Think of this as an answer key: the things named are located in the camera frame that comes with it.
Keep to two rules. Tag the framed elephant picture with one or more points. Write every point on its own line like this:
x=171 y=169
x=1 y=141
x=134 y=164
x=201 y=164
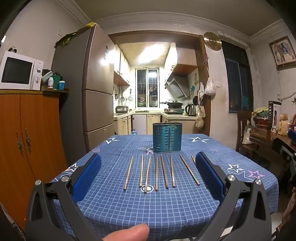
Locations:
x=283 y=52

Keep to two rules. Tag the steel electric kettle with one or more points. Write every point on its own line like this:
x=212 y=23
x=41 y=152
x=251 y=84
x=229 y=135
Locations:
x=190 y=110

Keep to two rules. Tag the grey refrigerator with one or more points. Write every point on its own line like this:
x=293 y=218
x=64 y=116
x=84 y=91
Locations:
x=76 y=92

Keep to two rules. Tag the cream kitchen base cabinets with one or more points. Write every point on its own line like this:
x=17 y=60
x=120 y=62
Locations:
x=141 y=122

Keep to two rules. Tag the hanging kitchen pans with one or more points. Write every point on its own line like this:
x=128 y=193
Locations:
x=124 y=96

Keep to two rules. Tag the orange wooden cabinet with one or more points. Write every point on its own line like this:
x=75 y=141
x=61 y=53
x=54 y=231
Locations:
x=25 y=143

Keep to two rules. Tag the gas stove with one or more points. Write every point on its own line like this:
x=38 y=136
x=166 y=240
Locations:
x=173 y=110

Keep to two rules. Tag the dark wooden chair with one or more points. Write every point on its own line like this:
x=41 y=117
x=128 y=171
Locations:
x=242 y=120

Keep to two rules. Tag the steel range hood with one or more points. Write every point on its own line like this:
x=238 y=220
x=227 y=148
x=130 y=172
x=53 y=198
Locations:
x=177 y=87

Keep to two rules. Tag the wall kitchen cabinet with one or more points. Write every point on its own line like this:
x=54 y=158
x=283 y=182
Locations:
x=121 y=69
x=185 y=61

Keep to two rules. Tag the blue checked star tablecloth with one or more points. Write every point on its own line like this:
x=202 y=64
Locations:
x=138 y=208

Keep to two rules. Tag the blue lidded jar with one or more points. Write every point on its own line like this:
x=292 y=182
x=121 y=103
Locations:
x=61 y=85

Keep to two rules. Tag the dark wooden side table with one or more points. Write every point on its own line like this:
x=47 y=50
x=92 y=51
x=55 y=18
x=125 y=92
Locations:
x=272 y=148

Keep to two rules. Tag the green box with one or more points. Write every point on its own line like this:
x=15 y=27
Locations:
x=56 y=80

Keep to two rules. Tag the black product box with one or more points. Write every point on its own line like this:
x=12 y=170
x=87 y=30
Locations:
x=274 y=114

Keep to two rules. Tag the hanging cloth bags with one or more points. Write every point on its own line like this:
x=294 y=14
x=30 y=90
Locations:
x=200 y=111

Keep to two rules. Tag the dark curtained window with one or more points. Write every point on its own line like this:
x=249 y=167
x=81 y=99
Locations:
x=238 y=81

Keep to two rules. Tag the round gold wall clock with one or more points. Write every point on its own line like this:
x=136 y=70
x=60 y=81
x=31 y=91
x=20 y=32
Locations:
x=212 y=41

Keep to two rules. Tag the barred kitchen window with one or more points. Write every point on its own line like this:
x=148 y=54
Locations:
x=148 y=88

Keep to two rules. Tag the black wok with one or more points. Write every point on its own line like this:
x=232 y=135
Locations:
x=173 y=103

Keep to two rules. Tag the yellow cloth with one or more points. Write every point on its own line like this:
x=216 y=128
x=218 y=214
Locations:
x=90 y=24

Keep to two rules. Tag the green cloth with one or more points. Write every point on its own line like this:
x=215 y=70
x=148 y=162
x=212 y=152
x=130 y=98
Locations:
x=67 y=38

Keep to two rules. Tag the brown paper bag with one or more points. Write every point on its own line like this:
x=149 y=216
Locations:
x=282 y=125

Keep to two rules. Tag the blue metal utensil holder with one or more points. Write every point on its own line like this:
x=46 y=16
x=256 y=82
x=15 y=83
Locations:
x=167 y=139

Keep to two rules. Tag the white plastic bag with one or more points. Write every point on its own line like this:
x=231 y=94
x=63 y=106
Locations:
x=210 y=88

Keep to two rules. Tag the white bag on chair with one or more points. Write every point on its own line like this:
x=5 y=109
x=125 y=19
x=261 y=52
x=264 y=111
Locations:
x=248 y=135

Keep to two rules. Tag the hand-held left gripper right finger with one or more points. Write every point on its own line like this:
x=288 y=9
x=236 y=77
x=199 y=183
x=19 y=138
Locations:
x=209 y=178

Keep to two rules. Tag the white microwave oven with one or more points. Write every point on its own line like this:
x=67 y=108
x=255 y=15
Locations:
x=18 y=70

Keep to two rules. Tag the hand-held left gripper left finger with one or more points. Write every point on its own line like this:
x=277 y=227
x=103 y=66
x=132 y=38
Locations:
x=86 y=178

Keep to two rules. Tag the white bottle red label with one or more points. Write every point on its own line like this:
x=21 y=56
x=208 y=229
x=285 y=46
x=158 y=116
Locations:
x=50 y=83

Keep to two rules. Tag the person's left hand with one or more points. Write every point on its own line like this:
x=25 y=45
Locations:
x=129 y=233

